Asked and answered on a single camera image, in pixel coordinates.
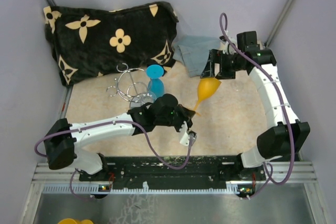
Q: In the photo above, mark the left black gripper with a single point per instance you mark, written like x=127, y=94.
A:
x=187, y=115

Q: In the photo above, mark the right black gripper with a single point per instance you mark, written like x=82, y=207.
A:
x=216, y=56

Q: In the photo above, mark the orange wine glass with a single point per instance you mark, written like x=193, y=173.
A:
x=206, y=88

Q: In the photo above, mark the clear champagne glass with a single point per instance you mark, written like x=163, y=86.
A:
x=237, y=85

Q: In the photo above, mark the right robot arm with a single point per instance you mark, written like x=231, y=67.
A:
x=285, y=133

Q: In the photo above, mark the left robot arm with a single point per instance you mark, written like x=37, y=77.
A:
x=64, y=142

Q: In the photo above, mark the blue wine glass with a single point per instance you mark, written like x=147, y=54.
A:
x=155, y=72

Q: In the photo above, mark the chrome wine glass rack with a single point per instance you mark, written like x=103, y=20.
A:
x=129, y=85

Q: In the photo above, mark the blue denim cloth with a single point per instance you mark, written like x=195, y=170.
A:
x=193, y=51

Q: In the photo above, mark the black floral blanket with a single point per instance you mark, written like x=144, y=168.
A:
x=89, y=43

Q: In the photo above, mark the yellow object at bottom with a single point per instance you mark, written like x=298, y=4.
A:
x=75, y=221

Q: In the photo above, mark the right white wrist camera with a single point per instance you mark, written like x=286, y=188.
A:
x=225, y=46

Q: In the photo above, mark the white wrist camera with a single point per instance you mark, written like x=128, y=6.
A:
x=187, y=137
x=225, y=46

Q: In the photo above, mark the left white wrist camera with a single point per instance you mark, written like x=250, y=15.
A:
x=187, y=137

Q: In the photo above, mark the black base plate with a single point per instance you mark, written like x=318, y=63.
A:
x=201, y=172

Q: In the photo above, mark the right corner aluminium post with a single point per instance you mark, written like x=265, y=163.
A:
x=285, y=11

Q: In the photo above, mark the aluminium rail frame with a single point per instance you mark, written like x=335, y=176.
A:
x=207, y=190

